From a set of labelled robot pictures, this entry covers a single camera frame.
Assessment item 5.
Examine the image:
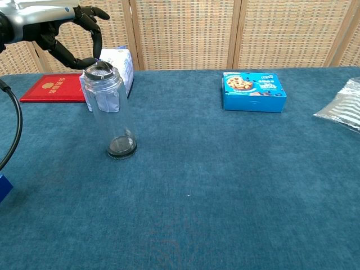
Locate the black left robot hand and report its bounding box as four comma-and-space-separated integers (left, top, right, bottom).
21, 5, 111, 70

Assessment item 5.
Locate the black mesh strainer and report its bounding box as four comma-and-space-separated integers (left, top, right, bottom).
84, 62, 114, 80

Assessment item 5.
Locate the clear glass jar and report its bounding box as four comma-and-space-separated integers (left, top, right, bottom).
83, 62, 138, 160

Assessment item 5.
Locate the white blue paper bag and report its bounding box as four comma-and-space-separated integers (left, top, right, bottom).
79, 47, 135, 114

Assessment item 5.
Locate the red certificate book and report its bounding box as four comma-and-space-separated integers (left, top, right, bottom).
19, 73, 87, 104

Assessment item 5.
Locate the woven rattan folding screen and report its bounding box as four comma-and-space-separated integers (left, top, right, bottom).
0, 0, 360, 77

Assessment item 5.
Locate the blue cookie box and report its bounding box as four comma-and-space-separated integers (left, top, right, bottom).
222, 71, 287, 114

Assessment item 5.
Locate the dark blue box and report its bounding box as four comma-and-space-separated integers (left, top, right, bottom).
0, 173, 14, 203

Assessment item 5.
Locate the teal table cloth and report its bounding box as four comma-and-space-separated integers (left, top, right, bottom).
0, 66, 360, 270

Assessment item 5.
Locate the clear striped plastic bag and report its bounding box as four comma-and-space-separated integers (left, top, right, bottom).
312, 77, 360, 131

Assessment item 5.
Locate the black cable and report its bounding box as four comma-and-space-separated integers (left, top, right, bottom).
0, 79, 23, 171

